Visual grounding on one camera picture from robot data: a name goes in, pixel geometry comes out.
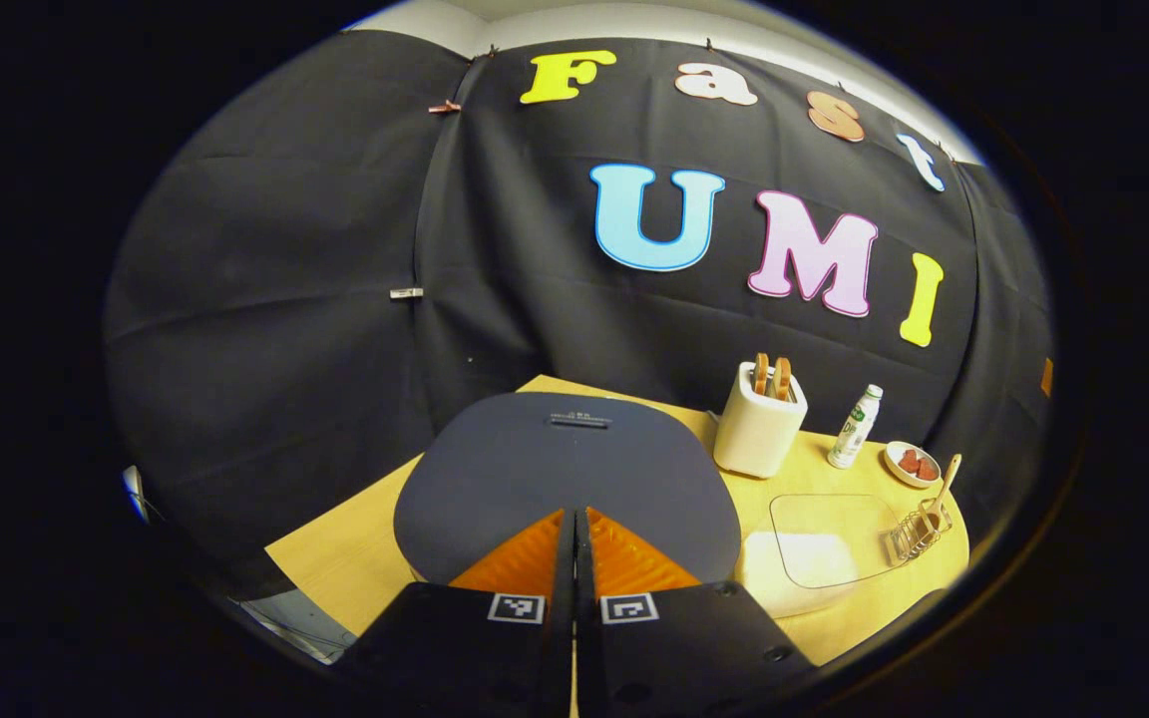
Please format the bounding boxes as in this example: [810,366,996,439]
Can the white milk bottle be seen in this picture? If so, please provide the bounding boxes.
[827,384,884,470]

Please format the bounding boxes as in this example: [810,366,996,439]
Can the white round plate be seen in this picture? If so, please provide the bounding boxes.
[884,441,943,490]

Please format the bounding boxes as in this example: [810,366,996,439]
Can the wire chopstick holder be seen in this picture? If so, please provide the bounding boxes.
[886,499,955,564]

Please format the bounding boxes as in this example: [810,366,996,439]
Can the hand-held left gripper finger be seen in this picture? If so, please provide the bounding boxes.
[330,507,575,718]
[574,507,820,718]

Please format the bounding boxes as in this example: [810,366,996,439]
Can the white toaster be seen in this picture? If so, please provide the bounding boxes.
[712,361,809,480]

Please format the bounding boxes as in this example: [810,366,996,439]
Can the dark grey rice cooker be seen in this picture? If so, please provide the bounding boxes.
[393,391,743,589]

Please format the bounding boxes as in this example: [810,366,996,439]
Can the clear plastic rice box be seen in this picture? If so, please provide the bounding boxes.
[734,493,903,621]

